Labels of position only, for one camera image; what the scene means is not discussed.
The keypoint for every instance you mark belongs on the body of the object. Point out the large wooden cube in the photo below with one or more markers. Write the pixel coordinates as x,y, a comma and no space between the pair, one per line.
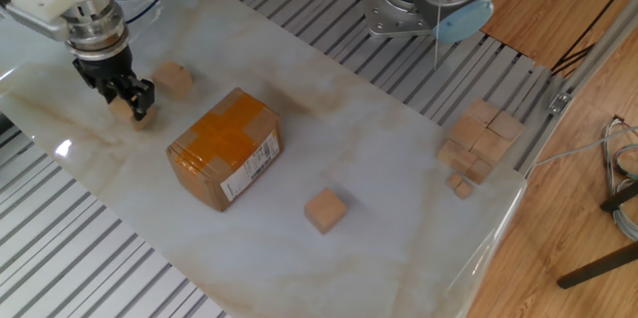
466,132
325,211
506,126
119,111
174,79
481,110
491,147

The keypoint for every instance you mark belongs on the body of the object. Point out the aluminium frame rail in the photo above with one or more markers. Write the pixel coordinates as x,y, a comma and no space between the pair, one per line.
588,69

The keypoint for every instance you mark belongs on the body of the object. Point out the small metal rail bracket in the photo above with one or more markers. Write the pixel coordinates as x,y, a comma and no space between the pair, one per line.
560,102

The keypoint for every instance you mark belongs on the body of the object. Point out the cardboard box with orange tape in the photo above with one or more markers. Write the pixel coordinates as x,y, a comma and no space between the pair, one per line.
224,148

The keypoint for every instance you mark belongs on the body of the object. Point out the medium wooden cube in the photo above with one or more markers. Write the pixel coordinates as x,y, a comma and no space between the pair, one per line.
448,151
463,161
479,171

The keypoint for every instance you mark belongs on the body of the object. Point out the glossy marble pattern mat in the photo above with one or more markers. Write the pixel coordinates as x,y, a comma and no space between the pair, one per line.
324,133

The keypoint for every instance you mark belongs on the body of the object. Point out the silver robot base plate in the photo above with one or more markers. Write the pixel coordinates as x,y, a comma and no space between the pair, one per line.
384,9

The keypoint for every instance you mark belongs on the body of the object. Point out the black chair legs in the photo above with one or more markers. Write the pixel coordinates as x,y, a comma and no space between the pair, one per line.
598,263

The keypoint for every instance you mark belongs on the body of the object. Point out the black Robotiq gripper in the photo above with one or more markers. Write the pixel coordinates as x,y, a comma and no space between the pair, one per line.
104,71

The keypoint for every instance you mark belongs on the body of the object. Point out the small wooden cube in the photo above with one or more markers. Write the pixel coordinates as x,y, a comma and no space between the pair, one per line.
454,181
463,190

